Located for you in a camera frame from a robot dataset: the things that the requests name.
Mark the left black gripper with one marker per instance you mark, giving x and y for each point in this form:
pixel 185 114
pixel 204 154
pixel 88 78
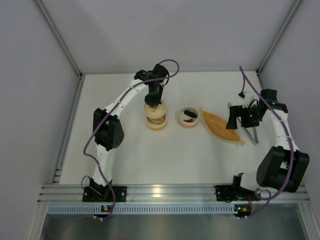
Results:
pixel 153 100

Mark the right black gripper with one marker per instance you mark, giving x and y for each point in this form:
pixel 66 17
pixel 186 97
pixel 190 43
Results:
pixel 249 123

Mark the metal tongs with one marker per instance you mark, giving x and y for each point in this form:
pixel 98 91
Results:
pixel 251 132

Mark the cream lid orange knob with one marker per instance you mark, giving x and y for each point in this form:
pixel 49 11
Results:
pixel 155 112

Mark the red sausage piece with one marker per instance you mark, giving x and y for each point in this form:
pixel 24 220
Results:
pixel 191 120

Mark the orange bread roll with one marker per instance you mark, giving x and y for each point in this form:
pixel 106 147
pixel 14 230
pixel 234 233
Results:
pixel 157 121

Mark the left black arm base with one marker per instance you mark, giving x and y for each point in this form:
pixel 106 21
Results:
pixel 104 194

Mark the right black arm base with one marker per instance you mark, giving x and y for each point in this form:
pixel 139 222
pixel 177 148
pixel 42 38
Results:
pixel 237 193

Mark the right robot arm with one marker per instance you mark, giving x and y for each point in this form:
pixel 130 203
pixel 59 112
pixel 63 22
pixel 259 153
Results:
pixel 284 164

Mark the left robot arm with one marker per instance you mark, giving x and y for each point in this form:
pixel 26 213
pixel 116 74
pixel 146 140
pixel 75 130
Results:
pixel 108 133

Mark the yellow lunch bowl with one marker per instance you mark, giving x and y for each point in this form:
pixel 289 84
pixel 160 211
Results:
pixel 156 127

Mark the pink lunch bowl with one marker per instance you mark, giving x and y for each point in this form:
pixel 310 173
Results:
pixel 181 117

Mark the boat-shaped woven basket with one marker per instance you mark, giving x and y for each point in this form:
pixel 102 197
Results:
pixel 217 126

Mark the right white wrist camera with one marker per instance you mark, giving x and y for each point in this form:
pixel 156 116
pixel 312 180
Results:
pixel 247 97

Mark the right aluminium frame post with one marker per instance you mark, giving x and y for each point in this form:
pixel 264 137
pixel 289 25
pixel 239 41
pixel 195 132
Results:
pixel 285 23

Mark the aluminium frame post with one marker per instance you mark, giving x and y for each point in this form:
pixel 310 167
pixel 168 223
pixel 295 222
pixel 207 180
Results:
pixel 285 23
pixel 57 35

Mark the left aluminium frame post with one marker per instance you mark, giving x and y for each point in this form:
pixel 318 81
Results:
pixel 57 35

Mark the aluminium mounting rail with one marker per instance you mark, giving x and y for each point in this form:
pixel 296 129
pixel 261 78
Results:
pixel 141 193

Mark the slotted cable duct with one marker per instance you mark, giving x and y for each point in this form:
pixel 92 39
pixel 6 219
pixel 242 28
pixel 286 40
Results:
pixel 147 209

